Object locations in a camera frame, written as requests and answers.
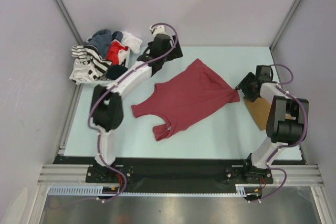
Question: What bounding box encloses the tan tank top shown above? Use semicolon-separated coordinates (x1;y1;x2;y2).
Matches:
244;95;293;133

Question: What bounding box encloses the maroon garment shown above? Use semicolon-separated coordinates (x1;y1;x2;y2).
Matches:
131;59;240;141

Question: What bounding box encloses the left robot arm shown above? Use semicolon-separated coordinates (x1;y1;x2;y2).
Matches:
88;23;183;184

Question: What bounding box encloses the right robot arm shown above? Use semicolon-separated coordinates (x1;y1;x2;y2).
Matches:
236;65;309;183

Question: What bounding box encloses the white garment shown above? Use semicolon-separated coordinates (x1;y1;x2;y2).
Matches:
121;31;143;54

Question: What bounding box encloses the red garment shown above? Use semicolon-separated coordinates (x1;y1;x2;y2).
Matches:
106;40;130;65

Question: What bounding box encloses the black garment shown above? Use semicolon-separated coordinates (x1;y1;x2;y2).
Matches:
106;65;128;80

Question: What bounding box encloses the blue grey garment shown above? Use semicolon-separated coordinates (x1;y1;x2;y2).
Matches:
86;29;123;59

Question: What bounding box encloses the white laundry basket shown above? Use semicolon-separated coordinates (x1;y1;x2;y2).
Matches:
69;39;130;85

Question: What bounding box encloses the striped garment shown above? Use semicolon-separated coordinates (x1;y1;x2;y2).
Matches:
69;45;112;84

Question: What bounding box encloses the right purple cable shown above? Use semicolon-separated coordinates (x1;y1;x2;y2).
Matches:
246;63;309;204

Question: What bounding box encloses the purple cable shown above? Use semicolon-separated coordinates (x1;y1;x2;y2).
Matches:
87;23;179;204
246;63;309;204

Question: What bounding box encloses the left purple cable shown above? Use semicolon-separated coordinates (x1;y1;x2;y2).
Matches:
87;23;179;204

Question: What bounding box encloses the slotted cable duct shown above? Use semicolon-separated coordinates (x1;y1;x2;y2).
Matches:
48;185;262;197

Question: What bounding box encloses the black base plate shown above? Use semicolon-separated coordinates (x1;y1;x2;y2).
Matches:
54;156;273;189

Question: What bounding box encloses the aluminium rail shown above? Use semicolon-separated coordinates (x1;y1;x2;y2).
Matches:
37;164;89;185

